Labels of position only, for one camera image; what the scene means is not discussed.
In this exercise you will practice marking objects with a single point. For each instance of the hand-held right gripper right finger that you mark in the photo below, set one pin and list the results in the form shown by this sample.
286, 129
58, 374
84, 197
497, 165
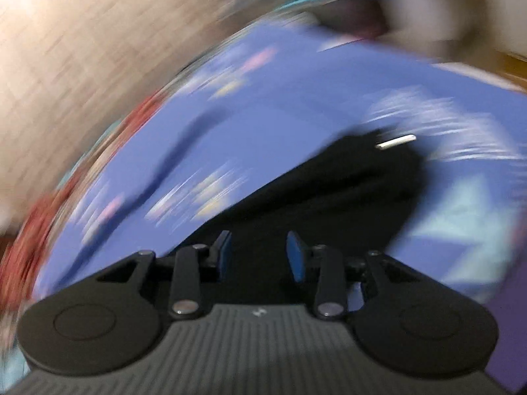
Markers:
294, 257

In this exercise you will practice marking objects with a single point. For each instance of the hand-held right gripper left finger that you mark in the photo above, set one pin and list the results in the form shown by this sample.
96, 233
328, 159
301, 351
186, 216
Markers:
224, 255

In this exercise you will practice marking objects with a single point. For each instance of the black pants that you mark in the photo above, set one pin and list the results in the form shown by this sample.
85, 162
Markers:
329, 197

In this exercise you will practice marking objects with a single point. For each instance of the blue printed blanket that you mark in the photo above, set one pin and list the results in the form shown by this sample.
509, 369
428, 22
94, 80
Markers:
288, 86

